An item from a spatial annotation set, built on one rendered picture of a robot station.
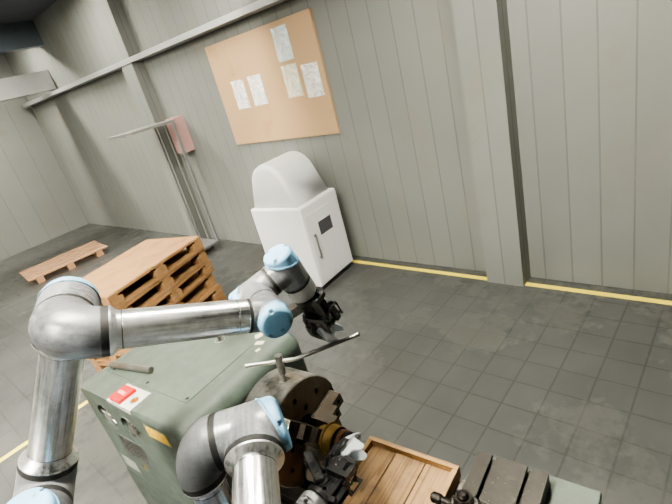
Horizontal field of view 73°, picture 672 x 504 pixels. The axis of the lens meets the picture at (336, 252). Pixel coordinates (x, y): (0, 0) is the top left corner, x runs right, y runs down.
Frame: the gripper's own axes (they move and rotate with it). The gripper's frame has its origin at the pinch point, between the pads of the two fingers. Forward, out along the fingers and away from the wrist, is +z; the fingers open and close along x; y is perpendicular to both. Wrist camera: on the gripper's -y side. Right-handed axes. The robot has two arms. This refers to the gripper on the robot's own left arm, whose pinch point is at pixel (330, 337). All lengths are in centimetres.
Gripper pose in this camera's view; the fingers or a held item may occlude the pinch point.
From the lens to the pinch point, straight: 133.8
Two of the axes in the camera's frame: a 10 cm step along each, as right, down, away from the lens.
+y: 8.0, 0.5, -6.0
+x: 4.5, -7.1, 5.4
